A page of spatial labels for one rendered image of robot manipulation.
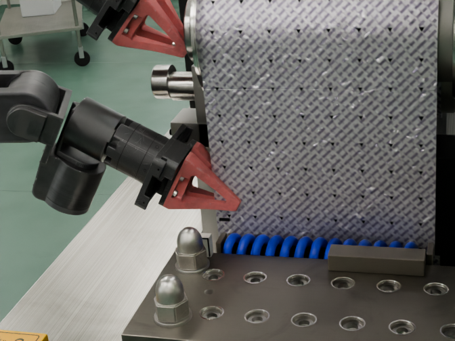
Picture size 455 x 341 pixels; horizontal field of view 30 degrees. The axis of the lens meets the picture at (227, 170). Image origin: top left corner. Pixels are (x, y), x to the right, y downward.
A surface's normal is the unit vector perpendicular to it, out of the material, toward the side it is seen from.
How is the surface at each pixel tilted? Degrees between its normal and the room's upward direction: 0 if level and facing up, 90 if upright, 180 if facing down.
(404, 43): 90
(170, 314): 90
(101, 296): 0
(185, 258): 90
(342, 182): 90
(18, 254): 0
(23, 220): 0
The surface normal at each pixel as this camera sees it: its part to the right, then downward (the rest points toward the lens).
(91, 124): 0.00, -0.08
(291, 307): -0.08, -0.91
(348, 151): -0.25, 0.41
